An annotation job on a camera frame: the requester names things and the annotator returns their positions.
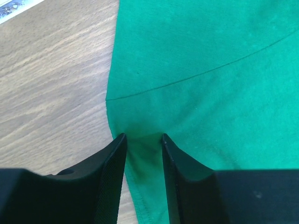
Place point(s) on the green t shirt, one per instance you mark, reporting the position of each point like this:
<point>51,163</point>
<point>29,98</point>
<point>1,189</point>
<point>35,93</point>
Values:
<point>220,77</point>

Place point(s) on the aluminium frame rail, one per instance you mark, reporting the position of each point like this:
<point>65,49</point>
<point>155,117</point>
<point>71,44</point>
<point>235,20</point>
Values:
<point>12,8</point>

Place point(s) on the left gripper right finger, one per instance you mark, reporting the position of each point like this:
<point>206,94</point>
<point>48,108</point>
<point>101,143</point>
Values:
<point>197,194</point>

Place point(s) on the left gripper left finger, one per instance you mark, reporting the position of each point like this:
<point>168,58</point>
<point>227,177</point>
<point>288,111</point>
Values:
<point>86,193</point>

